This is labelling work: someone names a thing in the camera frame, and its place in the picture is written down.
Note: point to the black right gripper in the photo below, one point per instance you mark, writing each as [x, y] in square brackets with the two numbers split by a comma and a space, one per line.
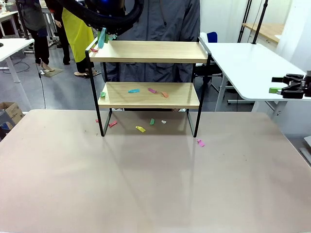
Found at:
[307, 85]

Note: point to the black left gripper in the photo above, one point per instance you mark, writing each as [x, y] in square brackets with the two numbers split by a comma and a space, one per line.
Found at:
[107, 7]

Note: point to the teal chenille duster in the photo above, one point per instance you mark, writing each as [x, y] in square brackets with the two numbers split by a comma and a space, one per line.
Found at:
[101, 38]

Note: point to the long red paper scrap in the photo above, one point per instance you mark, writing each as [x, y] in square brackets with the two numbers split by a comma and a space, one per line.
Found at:
[94, 50]

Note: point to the mint green paper scrap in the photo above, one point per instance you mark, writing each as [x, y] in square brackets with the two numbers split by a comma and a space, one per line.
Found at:
[103, 94]

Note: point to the orange paper scrap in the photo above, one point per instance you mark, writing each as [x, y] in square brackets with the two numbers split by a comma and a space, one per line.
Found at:
[165, 94]

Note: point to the bare hand of apron person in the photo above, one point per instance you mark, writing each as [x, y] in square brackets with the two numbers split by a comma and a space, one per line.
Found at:
[58, 24]

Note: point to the person in yellow apron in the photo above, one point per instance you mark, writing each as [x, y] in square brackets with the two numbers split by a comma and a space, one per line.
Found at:
[77, 41]

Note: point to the large white table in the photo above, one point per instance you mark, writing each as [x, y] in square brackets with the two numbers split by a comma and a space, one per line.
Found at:
[243, 63]

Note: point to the person in grey jacket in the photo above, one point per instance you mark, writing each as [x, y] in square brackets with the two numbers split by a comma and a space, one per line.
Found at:
[165, 19]

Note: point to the wooden background desk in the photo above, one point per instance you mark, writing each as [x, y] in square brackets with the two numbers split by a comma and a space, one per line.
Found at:
[267, 30]

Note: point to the person in dark clothes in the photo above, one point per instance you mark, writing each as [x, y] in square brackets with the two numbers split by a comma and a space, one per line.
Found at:
[36, 14]

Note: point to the black tripod stand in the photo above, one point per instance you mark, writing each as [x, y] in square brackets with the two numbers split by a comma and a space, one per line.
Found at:
[260, 21]
[245, 21]

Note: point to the beige floor mat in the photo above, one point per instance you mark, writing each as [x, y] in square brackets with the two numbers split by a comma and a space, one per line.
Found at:
[54, 72]

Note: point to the black office chair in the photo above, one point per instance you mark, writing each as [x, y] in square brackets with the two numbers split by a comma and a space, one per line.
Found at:
[209, 71]

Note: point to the teal paper scrap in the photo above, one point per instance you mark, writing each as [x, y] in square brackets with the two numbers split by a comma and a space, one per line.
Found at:
[134, 91]

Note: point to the magenta paper scrap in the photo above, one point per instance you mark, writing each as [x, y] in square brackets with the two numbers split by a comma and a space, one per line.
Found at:
[151, 90]

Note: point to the blue chair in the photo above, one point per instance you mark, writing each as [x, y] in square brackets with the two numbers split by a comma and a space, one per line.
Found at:
[212, 37]

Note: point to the white background desk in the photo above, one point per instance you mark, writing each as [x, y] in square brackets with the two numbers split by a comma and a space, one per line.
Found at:
[8, 17]

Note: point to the white side table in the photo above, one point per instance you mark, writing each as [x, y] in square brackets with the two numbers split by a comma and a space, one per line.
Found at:
[14, 46]

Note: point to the white plastic bag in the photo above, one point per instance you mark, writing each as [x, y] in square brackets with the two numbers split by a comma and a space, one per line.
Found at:
[204, 38]

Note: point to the pink paper scrap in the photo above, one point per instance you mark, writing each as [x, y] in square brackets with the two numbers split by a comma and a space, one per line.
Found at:
[201, 143]

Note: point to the curled red paper scrap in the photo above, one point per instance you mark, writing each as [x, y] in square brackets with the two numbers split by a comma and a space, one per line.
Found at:
[112, 124]

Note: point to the dark green paper scrap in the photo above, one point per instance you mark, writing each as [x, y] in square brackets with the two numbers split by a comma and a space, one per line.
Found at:
[152, 121]

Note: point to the yellow paper scrap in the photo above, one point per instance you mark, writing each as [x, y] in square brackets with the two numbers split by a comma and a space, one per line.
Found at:
[140, 129]

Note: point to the cardboard box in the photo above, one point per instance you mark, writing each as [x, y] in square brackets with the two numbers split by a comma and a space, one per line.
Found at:
[14, 111]

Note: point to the two-tier wooden shelf black frame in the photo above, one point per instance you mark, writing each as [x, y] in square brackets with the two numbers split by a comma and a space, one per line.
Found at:
[145, 56]

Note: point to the grey metal frame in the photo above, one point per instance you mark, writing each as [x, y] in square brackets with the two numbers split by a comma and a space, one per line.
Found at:
[306, 155]

